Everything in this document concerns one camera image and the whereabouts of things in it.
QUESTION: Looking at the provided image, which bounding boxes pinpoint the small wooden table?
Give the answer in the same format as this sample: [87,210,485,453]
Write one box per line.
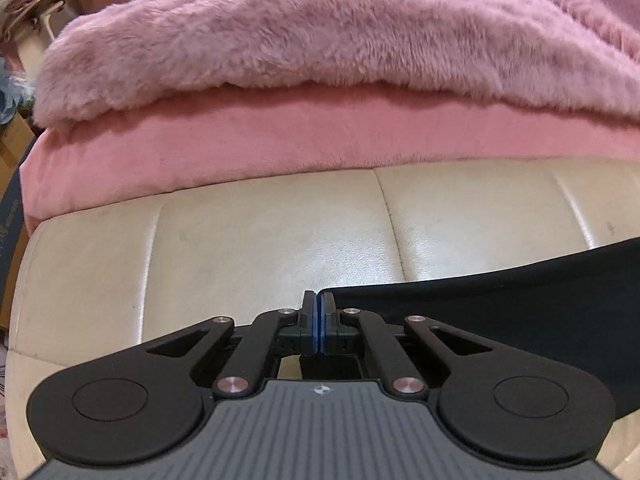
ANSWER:
[0,0,68,41]

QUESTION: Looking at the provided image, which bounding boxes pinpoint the pink bed sheet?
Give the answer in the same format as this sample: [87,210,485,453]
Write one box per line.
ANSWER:
[20,82,640,237]

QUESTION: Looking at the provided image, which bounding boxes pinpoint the cardboard box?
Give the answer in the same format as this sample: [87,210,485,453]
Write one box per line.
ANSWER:
[0,110,40,332]

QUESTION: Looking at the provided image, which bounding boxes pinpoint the pink fluffy blanket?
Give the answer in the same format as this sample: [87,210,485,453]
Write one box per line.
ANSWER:
[32,0,640,131]

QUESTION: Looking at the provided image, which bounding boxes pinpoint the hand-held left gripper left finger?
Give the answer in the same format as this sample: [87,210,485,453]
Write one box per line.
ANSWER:
[144,290,319,399]

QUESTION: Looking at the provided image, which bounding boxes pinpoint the cream leather bench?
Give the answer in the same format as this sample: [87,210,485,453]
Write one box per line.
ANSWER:
[7,152,640,480]

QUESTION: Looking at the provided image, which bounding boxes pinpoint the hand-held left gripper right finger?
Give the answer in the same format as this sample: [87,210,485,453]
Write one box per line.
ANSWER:
[319,291,495,399]

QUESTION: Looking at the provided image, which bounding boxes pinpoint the blue plastic bag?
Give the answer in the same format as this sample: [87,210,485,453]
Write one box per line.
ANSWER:
[0,57,37,128]

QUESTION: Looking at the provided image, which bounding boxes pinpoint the black pants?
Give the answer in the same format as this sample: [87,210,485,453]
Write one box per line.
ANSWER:
[320,237,640,426]

